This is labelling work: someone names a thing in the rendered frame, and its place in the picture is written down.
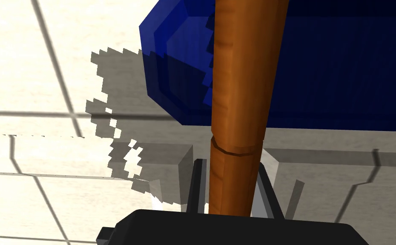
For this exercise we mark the blue bowl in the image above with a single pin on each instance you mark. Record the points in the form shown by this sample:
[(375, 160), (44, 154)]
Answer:
[(337, 68)]

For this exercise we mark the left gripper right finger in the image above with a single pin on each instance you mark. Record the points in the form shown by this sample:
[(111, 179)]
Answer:
[(264, 200)]

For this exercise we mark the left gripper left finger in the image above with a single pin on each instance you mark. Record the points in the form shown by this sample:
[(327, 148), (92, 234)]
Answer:
[(197, 190)]

